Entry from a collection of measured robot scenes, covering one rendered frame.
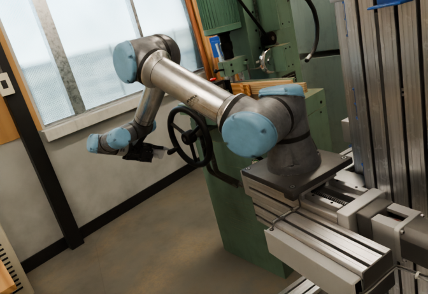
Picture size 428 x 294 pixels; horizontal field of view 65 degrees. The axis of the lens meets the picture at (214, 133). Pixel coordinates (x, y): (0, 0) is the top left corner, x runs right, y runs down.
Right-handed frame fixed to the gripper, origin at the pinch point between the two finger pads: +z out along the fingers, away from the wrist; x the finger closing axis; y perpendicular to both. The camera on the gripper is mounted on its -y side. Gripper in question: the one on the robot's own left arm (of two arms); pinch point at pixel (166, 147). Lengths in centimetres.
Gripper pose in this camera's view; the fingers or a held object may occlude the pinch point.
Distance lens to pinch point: 155.1
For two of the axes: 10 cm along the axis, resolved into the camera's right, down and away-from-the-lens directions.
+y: -1.5, 9.9, -0.3
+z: 7.4, 1.4, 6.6
